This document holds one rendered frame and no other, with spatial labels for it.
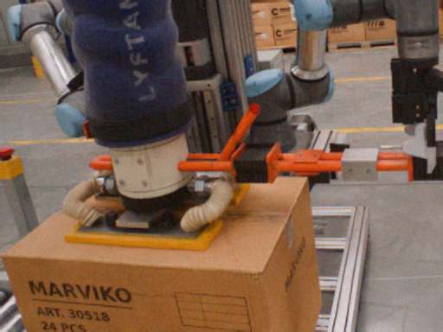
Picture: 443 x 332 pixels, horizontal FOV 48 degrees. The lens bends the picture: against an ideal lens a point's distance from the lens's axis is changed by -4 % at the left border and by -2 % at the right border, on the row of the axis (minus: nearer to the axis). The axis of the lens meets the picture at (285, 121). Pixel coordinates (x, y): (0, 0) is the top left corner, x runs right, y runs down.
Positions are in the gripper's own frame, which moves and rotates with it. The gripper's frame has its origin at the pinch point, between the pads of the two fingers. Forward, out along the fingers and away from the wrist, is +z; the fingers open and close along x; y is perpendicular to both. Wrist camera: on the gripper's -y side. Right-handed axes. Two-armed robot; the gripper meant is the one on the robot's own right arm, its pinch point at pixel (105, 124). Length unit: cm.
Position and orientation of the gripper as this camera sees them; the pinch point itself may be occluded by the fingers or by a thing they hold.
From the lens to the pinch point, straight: 152.8
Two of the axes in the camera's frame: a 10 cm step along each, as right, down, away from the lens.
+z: 1.3, 9.4, 3.1
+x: 2.4, -3.4, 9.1
